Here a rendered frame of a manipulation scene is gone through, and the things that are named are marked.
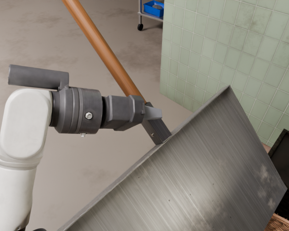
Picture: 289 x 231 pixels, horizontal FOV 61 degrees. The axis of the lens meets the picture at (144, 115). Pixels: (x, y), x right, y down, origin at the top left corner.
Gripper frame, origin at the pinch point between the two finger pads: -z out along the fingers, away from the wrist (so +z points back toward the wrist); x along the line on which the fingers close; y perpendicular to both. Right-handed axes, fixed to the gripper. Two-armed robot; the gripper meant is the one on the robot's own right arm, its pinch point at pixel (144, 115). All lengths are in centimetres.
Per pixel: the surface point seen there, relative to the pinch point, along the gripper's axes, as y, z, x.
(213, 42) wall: -78, -98, 68
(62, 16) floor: -242, -33, 308
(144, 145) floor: -12, -72, 132
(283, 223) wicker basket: 31, -54, 9
